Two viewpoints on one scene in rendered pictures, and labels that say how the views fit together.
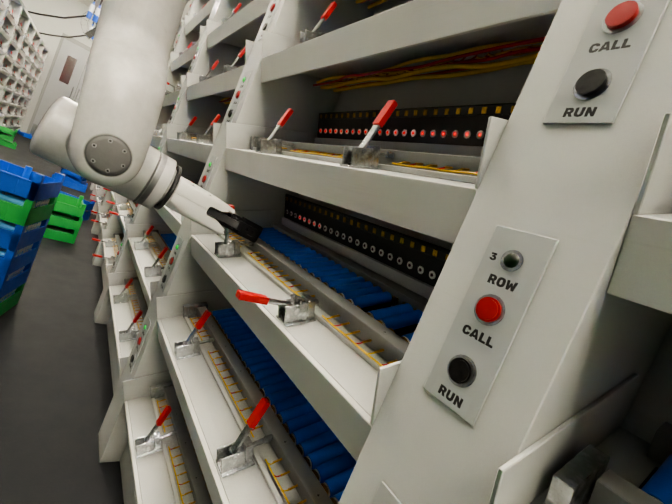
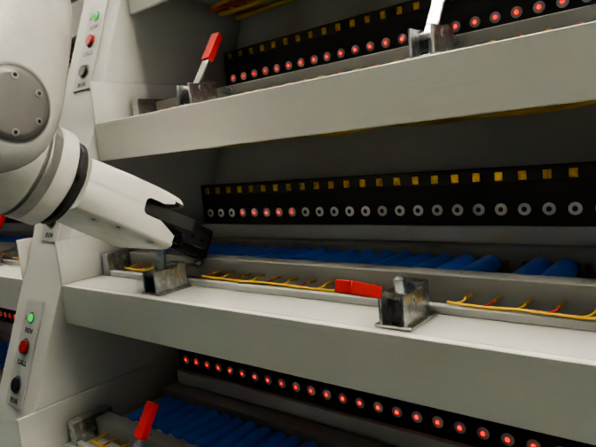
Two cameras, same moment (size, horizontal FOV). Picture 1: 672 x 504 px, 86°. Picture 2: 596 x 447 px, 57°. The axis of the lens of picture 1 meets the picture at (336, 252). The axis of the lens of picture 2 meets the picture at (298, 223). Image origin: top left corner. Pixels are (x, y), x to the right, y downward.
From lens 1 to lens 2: 0.22 m
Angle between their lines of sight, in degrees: 17
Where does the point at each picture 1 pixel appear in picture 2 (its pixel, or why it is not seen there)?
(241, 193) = not seen: hidden behind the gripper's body
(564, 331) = not seen: outside the picture
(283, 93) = (164, 29)
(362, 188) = (479, 73)
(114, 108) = (13, 15)
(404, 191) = (581, 45)
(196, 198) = (125, 186)
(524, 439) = not seen: outside the picture
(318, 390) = (556, 395)
